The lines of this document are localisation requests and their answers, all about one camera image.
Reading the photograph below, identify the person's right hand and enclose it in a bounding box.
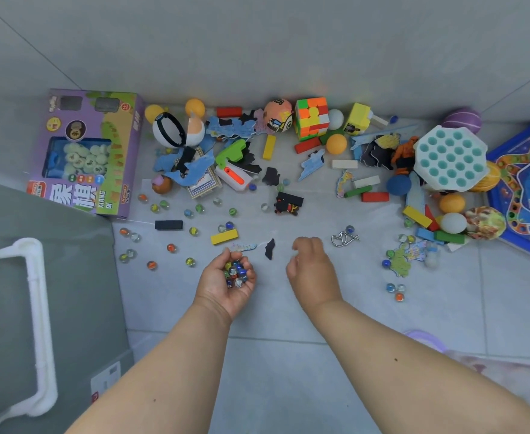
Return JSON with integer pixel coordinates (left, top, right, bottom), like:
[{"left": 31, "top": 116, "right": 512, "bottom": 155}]
[{"left": 286, "top": 237, "right": 343, "bottom": 312}]

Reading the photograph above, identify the person's left hand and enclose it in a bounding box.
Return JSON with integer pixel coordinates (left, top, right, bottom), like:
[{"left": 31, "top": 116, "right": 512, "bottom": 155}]
[{"left": 194, "top": 247, "right": 257, "bottom": 322}]

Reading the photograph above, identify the handful of glass marbles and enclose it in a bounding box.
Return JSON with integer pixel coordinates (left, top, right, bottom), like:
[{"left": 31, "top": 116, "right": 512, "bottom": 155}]
[{"left": 223, "top": 261, "right": 249, "bottom": 289}]

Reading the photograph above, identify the person's right forearm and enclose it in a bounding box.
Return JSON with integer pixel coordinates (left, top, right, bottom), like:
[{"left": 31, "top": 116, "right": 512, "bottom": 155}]
[{"left": 309, "top": 297, "right": 530, "bottom": 434}]

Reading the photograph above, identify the person's left forearm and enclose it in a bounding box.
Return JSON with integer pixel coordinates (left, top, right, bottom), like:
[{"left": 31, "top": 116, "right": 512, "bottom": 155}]
[{"left": 66, "top": 298, "right": 232, "bottom": 434}]

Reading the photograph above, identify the scattered glass marbles group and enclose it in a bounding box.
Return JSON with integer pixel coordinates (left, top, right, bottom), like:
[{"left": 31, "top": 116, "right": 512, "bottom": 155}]
[{"left": 118, "top": 174, "right": 414, "bottom": 303}]

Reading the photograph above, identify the black red bear toy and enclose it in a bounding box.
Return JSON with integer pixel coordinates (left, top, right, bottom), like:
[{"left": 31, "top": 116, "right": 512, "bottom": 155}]
[{"left": 273, "top": 191, "right": 305, "bottom": 217}]

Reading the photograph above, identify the playing card box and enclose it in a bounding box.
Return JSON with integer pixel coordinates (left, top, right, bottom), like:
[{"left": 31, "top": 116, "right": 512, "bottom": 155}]
[{"left": 185, "top": 146, "right": 223, "bottom": 200}]

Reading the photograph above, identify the white orange toy cutter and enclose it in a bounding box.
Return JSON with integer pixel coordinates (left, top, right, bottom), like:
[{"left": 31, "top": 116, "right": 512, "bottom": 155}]
[{"left": 215, "top": 163, "right": 253, "bottom": 191}]

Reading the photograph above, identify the pile of blue puzzle pieces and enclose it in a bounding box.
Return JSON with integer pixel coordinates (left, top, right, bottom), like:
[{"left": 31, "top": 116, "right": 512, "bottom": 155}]
[{"left": 152, "top": 115, "right": 259, "bottom": 187}]

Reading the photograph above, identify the colourful map puzzle piece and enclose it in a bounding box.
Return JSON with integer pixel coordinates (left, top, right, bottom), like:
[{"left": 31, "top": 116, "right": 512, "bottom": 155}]
[{"left": 335, "top": 170, "right": 354, "bottom": 200}]

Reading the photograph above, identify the green toy gun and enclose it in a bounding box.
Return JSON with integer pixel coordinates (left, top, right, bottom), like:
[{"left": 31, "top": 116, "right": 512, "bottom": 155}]
[{"left": 214, "top": 138, "right": 248, "bottom": 168}]

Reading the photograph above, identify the green map puzzle piece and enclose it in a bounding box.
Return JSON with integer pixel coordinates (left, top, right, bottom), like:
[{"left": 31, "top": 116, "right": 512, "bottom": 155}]
[{"left": 385, "top": 241, "right": 429, "bottom": 279}]

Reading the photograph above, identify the white orange egg toy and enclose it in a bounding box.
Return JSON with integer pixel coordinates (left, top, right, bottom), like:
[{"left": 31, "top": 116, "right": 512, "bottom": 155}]
[{"left": 185, "top": 114, "right": 206, "bottom": 148}]

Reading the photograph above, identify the blue foam ball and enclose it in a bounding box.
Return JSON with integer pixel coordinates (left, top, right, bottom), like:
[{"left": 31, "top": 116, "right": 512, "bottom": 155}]
[{"left": 385, "top": 174, "right": 413, "bottom": 197}]

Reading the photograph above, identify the blue wooden block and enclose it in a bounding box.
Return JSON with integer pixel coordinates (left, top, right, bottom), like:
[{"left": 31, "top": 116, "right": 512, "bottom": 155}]
[{"left": 416, "top": 227, "right": 447, "bottom": 246}]

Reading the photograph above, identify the black lined puzzle piece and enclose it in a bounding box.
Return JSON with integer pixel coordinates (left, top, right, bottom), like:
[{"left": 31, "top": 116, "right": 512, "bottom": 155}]
[{"left": 362, "top": 139, "right": 395, "bottom": 170}]

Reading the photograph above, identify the grey storage bin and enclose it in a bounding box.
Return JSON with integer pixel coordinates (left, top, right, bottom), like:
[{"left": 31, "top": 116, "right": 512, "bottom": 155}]
[{"left": 0, "top": 176, "right": 136, "bottom": 434}]

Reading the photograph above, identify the pink round face toy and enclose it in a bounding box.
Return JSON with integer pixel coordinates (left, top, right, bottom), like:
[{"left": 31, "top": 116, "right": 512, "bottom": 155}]
[{"left": 263, "top": 99, "right": 294, "bottom": 134}]

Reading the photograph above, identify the colourful puzzle cube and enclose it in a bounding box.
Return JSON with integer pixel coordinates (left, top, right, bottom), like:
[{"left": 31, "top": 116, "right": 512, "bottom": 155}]
[{"left": 294, "top": 97, "right": 330, "bottom": 142}]

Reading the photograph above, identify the orange action figure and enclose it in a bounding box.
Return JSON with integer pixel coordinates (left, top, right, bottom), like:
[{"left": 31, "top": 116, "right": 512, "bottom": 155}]
[{"left": 390, "top": 136, "right": 420, "bottom": 177}]

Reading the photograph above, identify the long pale blue puzzle piece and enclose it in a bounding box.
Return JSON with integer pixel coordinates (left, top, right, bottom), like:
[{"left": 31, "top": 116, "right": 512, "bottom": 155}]
[{"left": 350, "top": 125, "right": 419, "bottom": 150}]

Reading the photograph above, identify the yellow cube toy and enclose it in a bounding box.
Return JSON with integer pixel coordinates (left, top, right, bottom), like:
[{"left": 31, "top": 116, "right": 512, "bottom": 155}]
[{"left": 343, "top": 102, "right": 373, "bottom": 135}]

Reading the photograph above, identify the purple chess game box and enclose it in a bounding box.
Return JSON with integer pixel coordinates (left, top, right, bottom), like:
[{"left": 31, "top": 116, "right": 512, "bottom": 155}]
[{"left": 26, "top": 89, "right": 146, "bottom": 220}]

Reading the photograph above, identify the teal white pop board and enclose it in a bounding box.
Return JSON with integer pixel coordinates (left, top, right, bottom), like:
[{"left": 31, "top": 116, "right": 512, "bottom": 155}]
[{"left": 413, "top": 125, "right": 489, "bottom": 193}]

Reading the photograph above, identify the colourful patterned ball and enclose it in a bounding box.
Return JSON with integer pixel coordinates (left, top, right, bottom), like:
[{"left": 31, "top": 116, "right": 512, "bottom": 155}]
[{"left": 464, "top": 206, "right": 507, "bottom": 241}]

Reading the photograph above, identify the yellow striped ball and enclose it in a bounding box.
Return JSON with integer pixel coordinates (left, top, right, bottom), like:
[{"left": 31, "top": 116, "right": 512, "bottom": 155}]
[{"left": 468, "top": 160, "right": 502, "bottom": 193}]

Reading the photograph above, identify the purple striped ball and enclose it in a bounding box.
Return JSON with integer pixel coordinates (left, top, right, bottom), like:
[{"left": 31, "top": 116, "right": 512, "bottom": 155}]
[{"left": 441, "top": 107, "right": 483, "bottom": 135}]

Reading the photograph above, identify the blue board game tray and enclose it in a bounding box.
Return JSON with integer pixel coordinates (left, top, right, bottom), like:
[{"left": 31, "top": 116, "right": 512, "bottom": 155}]
[{"left": 486, "top": 118, "right": 530, "bottom": 266}]

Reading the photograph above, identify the metal wire puzzle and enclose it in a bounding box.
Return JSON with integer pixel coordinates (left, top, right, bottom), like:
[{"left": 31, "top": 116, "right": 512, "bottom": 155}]
[{"left": 330, "top": 231, "right": 361, "bottom": 248}]

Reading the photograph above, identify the black strap buckle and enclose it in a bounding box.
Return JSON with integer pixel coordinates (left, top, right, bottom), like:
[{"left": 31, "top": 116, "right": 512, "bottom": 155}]
[{"left": 174, "top": 146, "right": 197, "bottom": 177}]

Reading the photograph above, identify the white ball with black ring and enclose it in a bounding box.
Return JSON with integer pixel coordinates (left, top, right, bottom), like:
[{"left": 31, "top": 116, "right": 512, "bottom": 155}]
[{"left": 151, "top": 111, "right": 188, "bottom": 149}]

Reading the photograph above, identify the purple plastic ring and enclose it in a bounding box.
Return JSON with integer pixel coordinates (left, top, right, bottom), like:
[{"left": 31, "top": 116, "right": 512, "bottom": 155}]
[{"left": 402, "top": 329, "right": 449, "bottom": 353}]

